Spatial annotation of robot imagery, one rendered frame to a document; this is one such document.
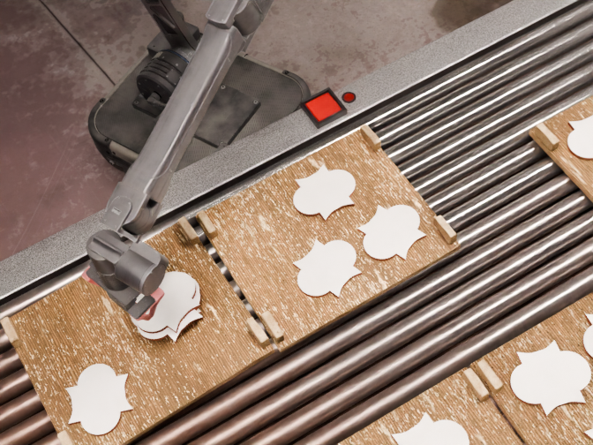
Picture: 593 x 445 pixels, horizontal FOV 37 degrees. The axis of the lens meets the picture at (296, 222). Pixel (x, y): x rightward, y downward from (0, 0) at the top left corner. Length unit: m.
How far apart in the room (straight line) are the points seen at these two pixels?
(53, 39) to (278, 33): 0.87
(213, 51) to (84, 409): 0.68
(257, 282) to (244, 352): 0.15
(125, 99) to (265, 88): 0.46
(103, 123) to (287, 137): 1.11
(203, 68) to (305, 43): 1.89
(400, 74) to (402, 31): 1.35
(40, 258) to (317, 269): 0.57
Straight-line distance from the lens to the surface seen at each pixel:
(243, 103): 2.86
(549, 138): 1.89
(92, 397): 1.69
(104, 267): 1.45
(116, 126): 2.92
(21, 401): 1.76
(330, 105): 1.96
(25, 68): 3.53
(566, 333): 1.70
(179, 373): 1.67
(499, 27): 2.14
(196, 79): 1.47
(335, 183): 1.82
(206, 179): 1.90
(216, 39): 1.49
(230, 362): 1.67
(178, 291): 1.70
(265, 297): 1.71
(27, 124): 3.35
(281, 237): 1.77
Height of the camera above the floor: 2.46
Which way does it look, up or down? 58 degrees down
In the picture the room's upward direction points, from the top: 9 degrees counter-clockwise
